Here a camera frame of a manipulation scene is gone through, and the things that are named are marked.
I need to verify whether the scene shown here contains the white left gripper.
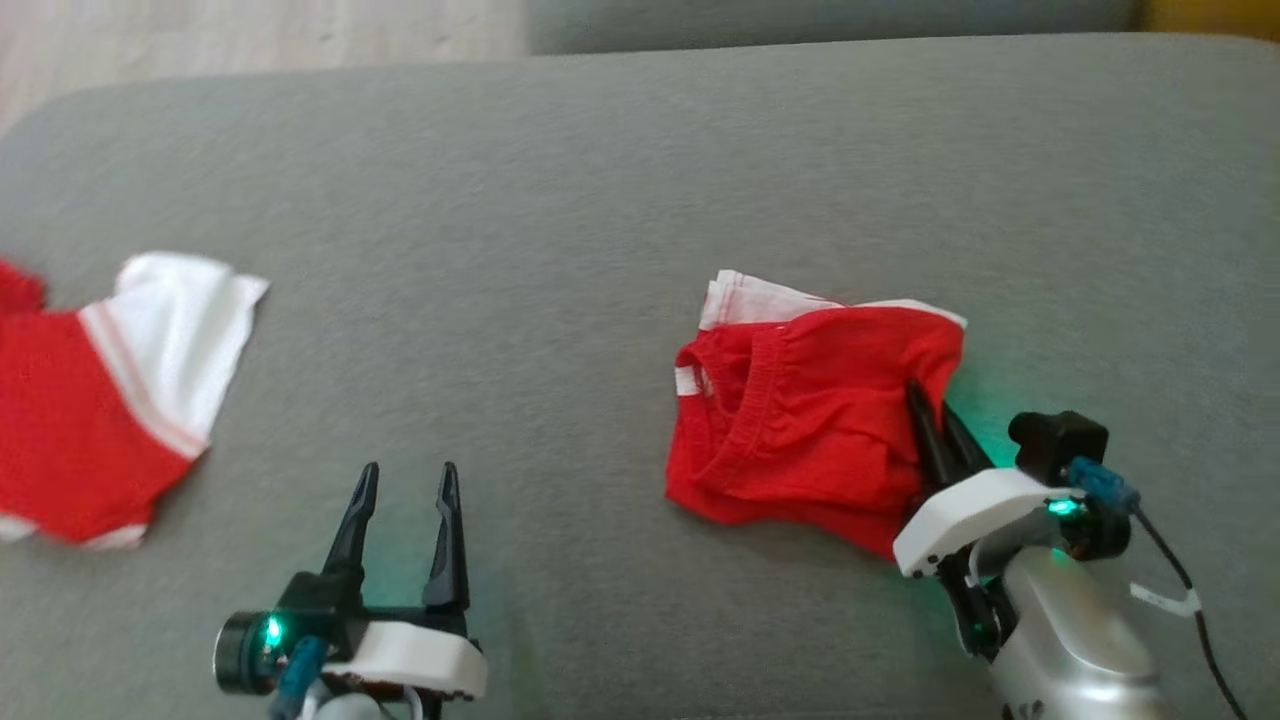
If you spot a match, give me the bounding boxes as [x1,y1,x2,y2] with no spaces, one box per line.
[320,462,488,701]

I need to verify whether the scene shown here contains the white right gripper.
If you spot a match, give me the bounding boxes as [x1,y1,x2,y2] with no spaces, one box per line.
[893,380,1061,581]

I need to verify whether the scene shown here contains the red shorts with white stripes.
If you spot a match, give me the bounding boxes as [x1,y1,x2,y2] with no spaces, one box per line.
[665,268,968,561]

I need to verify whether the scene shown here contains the red shirt with white sleeves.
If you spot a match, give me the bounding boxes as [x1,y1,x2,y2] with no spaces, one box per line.
[0,250,271,551]

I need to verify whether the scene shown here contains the large grey sofa seat cushion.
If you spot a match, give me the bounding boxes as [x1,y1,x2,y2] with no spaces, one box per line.
[0,32,1280,720]

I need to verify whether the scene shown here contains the small grey sofa cushion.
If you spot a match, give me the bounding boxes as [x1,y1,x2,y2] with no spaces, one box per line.
[525,0,1146,56]

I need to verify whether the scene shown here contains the black right cable blue plug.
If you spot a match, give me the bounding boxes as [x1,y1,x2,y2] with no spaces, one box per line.
[1065,455,1251,720]

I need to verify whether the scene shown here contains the white cable tie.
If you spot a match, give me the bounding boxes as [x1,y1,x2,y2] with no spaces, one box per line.
[1130,583,1200,618]

